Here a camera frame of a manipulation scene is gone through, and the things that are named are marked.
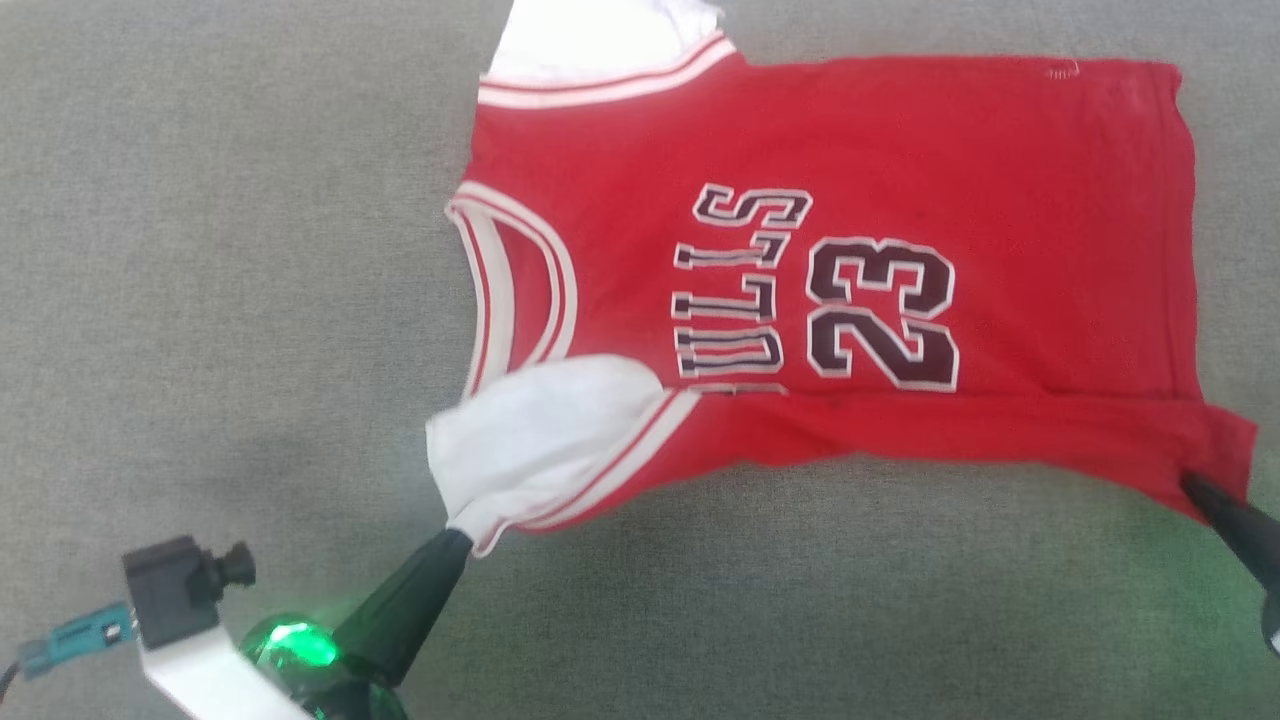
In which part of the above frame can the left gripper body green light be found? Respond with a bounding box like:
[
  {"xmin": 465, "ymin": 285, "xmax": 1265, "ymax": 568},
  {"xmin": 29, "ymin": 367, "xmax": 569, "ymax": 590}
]
[{"xmin": 238, "ymin": 613, "xmax": 409, "ymax": 720}]

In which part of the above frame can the red white basketball jersey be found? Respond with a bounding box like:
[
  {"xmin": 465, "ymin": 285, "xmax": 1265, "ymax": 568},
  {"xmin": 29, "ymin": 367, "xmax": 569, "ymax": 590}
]
[{"xmin": 425, "ymin": 0, "xmax": 1259, "ymax": 559}]

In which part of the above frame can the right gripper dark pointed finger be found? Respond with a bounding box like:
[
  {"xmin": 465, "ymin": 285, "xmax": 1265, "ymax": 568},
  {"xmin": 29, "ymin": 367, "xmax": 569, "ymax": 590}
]
[{"xmin": 1179, "ymin": 471, "xmax": 1280, "ymax": 603}]

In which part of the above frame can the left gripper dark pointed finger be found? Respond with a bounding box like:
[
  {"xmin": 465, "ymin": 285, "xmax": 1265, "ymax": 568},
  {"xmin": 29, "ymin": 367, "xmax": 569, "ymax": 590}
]
[{"xmin": 332, "ymin": 527, "xmax": 474, "ymax": 689}]

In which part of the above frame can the teal cable connector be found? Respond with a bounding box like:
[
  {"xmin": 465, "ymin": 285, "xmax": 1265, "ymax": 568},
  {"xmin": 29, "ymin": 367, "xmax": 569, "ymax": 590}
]
[{"xmin": 17, "ymin": 601, "xmax": 138, "ymax": 681}]

